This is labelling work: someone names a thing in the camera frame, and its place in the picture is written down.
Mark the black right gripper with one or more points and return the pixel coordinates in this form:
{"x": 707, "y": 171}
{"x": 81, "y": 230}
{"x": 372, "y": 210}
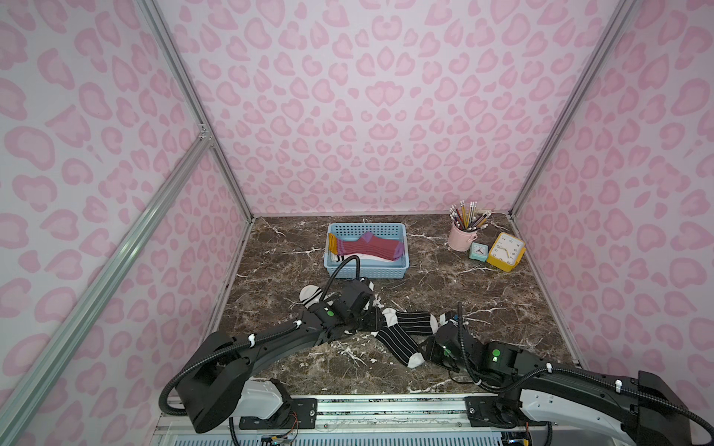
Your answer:
{"x": 438, "y": 343}

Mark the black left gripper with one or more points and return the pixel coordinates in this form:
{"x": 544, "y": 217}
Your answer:
{"x": 370, "y": 319}

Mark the white sock with black bands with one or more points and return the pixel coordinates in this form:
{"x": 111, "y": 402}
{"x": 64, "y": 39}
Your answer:
{"x": 310, "y": 295}

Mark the black striped sock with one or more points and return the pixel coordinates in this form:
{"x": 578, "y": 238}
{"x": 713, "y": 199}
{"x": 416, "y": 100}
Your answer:
{"x": 402, "y": 346}
{"x": 419, "y": 323}

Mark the maroon purple sock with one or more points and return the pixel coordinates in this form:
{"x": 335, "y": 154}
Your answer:
{"x": 367, "y": 245}

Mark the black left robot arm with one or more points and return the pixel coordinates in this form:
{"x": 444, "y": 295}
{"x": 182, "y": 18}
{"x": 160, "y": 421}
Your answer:
{"x": 218, "y": 385}

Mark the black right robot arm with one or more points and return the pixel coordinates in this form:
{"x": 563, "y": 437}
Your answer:
{"x": 525, "y": 389}

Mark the light blue plastic basket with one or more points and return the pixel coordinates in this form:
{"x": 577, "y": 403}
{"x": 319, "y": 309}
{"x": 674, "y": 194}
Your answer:
{"x": 353, "y": 231}

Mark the small teal cube clock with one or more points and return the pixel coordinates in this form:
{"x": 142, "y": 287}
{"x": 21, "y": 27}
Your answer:
{"x": 479, "y": 252}

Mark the pink pencil cup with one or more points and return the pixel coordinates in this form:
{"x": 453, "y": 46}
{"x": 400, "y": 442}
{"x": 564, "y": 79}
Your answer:
{"x": 460, "y": 240}

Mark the yellow square alarm clock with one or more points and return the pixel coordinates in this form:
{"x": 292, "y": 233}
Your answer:
{"x": 506, "y": 252}

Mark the bundle of coloured pencils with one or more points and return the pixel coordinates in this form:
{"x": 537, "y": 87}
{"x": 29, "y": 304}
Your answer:
{"x": 468, "y": 217}

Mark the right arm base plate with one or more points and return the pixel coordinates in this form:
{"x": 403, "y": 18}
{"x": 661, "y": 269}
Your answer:
{"x": 486, "y": 410}

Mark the aluminium front rail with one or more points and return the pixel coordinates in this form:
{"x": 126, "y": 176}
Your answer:
{"x": 416, "y": 419}

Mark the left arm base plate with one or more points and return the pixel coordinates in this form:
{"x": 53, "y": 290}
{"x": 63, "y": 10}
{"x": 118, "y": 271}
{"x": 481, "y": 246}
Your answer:
{"x": 267, "y": 405}

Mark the aluminium frame strut left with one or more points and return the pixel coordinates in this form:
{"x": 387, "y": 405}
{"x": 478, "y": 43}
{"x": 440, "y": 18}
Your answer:
{"x": 32, "y": 390}

